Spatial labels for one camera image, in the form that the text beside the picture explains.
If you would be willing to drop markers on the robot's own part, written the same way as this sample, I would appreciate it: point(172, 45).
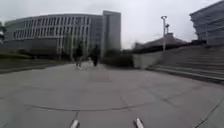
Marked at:
point(74, 124)
point(139, 123)

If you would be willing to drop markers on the grey concrete paved plaza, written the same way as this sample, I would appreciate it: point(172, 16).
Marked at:
point(106, 96)

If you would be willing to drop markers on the grey concrete wall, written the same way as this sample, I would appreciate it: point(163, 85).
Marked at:
point(146, 59)

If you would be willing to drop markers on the lamp pole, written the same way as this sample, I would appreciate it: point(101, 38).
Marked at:
point(163, 31)

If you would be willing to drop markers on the dark hedge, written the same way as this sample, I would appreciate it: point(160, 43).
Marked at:
point(118, 60)

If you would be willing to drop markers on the tall grey glass building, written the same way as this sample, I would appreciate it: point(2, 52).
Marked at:
point(66, 30)

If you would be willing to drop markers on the wide grey concrete stairs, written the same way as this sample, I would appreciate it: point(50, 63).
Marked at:
point(196, 61)

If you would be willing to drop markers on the grass strip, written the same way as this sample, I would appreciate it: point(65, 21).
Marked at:
point(23, 62)

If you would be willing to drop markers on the grey multi-storey block building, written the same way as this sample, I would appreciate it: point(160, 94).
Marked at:
point(210, 25)

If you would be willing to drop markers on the person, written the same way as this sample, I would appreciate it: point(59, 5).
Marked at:
point(95, 55)
point(78, 55)

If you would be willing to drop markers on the low dark building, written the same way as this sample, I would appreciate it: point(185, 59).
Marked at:
point(166, 41)

